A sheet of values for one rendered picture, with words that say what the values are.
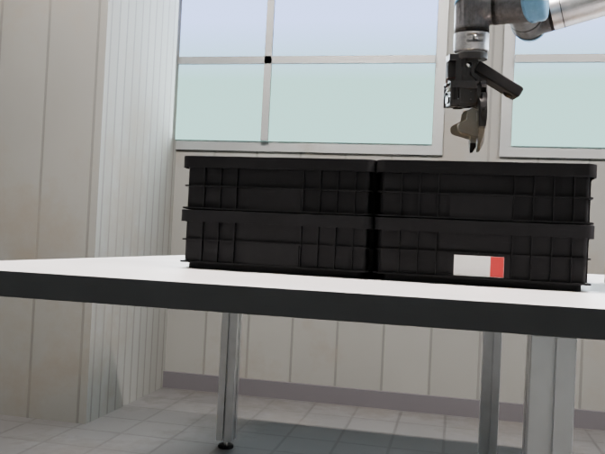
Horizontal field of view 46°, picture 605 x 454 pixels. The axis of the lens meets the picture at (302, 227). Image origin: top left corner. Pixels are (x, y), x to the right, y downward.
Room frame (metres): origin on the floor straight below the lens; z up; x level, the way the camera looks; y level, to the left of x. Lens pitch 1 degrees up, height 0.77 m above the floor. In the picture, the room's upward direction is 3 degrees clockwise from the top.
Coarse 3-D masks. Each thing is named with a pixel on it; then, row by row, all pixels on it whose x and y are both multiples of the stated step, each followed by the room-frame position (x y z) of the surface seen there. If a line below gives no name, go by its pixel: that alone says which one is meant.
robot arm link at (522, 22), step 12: (492, 0) 1.48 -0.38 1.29; (504, 0) 1.47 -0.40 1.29; (516, 0) 1.46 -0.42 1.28; (528, 0) 1.45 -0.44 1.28; (540, 0) 1.44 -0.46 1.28; (492, 12) 1.48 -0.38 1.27; (504, 12) 1.47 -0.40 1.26; (516, 12) 1.47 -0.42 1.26; (528, 12) 1.46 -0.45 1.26; (540, 12) 1.45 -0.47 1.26; (516, 24) 1.51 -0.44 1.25; (528, 24) 1.52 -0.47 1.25
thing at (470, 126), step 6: (474, 108) 1.52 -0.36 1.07; (468, 114) 1.52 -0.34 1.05; (474, 114) 1.52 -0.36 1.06; (468, 120) 1.52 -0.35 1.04; (474, 120) 1.52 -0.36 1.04; (462, 126) 1.52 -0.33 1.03; (468, 126) 1.52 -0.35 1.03; (474, 126) 1.52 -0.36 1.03; (480, 126) 1.51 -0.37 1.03; (462, 132) 1.52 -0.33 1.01; (468, 132) 1.52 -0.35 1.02; (474, 132) 1.52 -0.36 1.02; (480, 132) 1.51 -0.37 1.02; (480, 138) 1.51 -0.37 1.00; (480, 144) 1.52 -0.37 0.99
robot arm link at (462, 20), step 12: (456, 0) 1.52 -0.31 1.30; (468, 0) 1.50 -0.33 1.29; (480, 0) 1.49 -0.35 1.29; (456, 12) 1.52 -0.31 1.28; (468, 12) 1.50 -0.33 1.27; (480, 12) 1.49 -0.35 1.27; (456, 24) 1.52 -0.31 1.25; (468, 24) 1.50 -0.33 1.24; (480, 24) 1.50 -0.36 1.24; (492, 24) 1.52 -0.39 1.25
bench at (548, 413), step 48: (0, 288) 1.09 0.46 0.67; (48, 288) 1.07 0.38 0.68; (96, 288) 1.05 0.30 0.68; (144, 288) 1.04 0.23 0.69; (192, 288) 1.02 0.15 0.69; (240, 288) 1.01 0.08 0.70; (288, 288) 0.99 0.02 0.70; (336, 288) 1.04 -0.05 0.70; (384, 288) 1.10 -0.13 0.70; (432, 288) 1.16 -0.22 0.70; (480, 288) 1.22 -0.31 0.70; (528, 288) 1.30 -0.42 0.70; (240, 336) 2.61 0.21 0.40; (528, 336) 1.01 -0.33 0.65; (576, 336) 0.91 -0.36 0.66; (528, 384) 0.97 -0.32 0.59; (480, 432) 2.38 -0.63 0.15; (528, 432) 0.97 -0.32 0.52
